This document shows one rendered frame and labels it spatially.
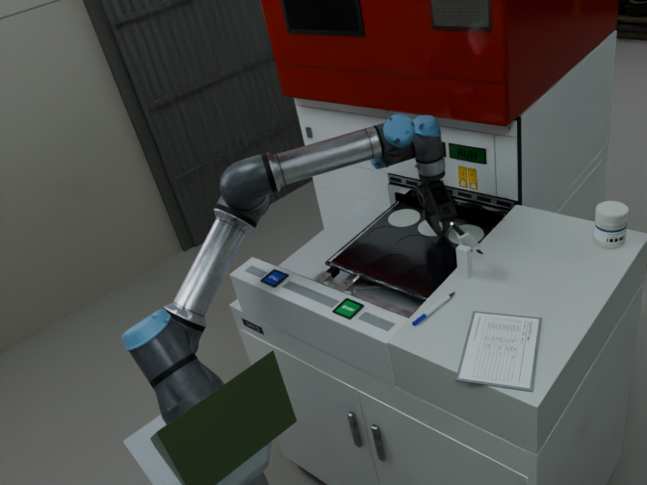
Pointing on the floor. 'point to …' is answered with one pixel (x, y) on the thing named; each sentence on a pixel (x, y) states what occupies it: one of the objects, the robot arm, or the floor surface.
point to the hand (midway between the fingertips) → (443, 234)
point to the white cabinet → (439, 421)
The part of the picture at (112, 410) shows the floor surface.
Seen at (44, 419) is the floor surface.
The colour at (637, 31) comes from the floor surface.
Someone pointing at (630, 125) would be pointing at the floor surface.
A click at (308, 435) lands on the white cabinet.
